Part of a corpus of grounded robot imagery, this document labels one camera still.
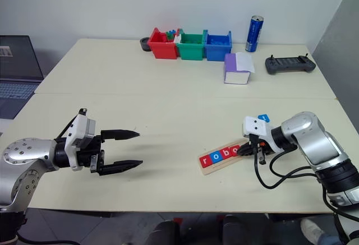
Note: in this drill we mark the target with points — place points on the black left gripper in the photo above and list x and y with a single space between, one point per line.
87 155

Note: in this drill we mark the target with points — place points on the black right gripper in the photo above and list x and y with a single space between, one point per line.
263 152

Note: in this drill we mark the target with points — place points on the red letter o block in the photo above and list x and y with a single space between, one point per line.
231 153

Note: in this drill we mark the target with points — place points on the red letter b block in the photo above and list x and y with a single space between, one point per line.
222 156

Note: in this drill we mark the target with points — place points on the wooden letter tray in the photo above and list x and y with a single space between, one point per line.
218 168

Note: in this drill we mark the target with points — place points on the blue letter t block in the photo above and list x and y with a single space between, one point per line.
266 117

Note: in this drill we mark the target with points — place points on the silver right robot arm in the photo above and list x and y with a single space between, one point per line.
308 133

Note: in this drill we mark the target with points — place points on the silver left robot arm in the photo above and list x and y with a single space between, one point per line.
25 149

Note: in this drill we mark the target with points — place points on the blue letter o block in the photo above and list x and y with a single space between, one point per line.
213 160

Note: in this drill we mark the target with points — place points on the red letter r block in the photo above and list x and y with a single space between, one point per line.
202 163

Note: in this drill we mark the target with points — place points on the dark rounded shape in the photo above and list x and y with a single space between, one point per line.
166 233
235 231

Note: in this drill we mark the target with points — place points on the white paper sheet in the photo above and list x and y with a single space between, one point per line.
245 61

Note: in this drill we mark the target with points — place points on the purple and white box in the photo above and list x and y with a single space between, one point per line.
230 62

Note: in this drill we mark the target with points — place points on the grey handheld controller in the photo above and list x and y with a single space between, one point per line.
290 65

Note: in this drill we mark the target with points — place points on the blue plastic bin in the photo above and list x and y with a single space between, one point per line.
217 53

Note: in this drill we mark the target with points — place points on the black round dish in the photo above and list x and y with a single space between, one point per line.
144 45

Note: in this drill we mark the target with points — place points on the red plastic bin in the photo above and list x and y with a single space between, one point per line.
164 50

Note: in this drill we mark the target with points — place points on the green plastic bin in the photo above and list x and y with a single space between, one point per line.
190 51

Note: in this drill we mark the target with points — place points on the blue drink can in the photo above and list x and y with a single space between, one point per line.
253 34

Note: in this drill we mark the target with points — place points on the green toy brick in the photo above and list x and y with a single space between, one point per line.
170 36

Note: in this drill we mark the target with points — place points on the white toy brick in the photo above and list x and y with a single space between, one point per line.
177 38

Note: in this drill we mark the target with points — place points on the blue toy brick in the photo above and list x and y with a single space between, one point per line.
172 31

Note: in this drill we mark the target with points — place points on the dark grey laptop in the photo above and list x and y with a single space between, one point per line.
16 62

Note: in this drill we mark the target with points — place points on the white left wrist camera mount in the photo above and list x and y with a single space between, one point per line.
80 128

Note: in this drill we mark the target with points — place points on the dark table frame bar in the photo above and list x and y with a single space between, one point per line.
70 212

